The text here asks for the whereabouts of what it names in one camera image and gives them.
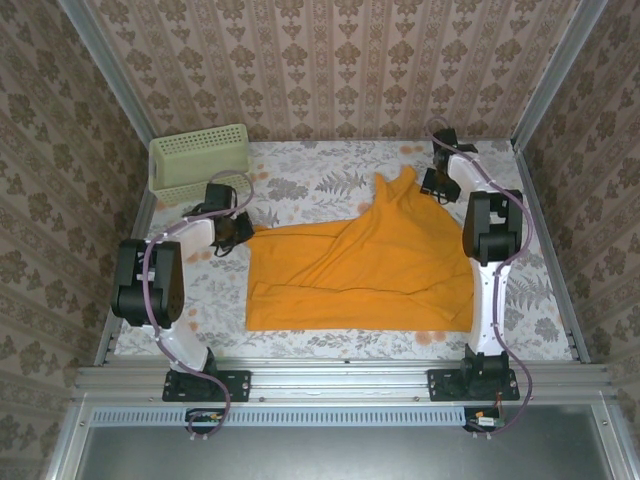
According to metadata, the small green circuit board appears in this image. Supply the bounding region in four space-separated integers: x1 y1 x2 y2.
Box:
464 407 506 434
185 408 226 434

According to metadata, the orange t-shirt with printed logo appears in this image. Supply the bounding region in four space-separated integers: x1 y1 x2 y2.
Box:
244 166 476 334

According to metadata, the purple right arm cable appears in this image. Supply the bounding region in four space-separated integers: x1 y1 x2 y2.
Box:
423 116 534 441

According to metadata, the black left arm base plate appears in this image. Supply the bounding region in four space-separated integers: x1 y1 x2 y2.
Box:
161 368 252 404

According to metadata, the aluminium corner post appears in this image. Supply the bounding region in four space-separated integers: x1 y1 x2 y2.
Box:
509 0 609 151
57 0 156 146

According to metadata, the floral patterned table cover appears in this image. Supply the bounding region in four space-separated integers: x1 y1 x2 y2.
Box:
113 139 574 361

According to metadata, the grey metal panel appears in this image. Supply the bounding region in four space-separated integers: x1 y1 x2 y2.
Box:
74 405 616 480

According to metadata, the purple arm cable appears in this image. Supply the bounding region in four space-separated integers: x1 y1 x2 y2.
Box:
423 116 534 441
141 169 255 444

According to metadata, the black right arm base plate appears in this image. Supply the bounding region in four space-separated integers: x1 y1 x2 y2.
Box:
426 368 520 403

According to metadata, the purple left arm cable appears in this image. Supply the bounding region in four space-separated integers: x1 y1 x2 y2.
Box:
141 169 255 444

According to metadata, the pale green perforated plastic basket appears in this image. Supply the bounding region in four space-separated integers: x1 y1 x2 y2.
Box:
148 123 253 205

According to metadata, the grey slotted cable duct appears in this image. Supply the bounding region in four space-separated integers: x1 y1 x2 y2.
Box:
91 405 466 427

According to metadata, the aluminium mounting rail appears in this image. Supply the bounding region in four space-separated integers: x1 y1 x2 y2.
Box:
72 357 614 406

